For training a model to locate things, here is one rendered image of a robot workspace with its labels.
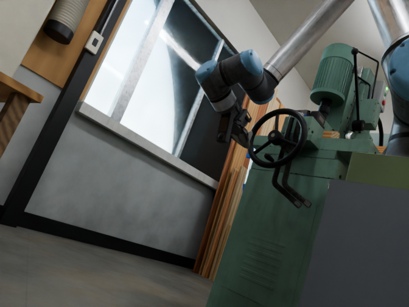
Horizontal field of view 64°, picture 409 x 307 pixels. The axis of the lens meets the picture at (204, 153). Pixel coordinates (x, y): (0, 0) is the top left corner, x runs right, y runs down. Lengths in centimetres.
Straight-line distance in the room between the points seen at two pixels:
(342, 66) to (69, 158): 173
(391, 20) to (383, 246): 56
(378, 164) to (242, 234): 87
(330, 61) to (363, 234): 123
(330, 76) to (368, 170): 104
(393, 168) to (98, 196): 196
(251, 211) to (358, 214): 82
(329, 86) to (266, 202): 69
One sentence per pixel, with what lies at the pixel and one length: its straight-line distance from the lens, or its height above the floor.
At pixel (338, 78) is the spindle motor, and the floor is 129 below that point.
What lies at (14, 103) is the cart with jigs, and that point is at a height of 47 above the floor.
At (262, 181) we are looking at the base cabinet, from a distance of 162.
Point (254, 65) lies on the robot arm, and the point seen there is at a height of 86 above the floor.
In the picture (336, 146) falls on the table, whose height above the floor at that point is 86.
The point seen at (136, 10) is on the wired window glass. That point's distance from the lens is 275.
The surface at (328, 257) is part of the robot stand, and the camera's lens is 85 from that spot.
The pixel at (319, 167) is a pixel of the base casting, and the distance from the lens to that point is 151.
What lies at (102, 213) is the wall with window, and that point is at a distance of 248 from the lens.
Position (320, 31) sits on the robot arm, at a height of 110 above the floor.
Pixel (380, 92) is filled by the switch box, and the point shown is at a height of 140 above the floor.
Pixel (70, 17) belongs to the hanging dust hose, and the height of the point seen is 120.
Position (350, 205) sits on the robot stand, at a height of 49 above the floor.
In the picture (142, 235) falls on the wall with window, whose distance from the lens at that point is 274.
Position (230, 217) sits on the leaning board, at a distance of 299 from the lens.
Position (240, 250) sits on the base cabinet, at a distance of 158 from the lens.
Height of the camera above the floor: 30
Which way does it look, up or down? 14 degrees up
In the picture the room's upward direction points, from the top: 20 degrees clockwise
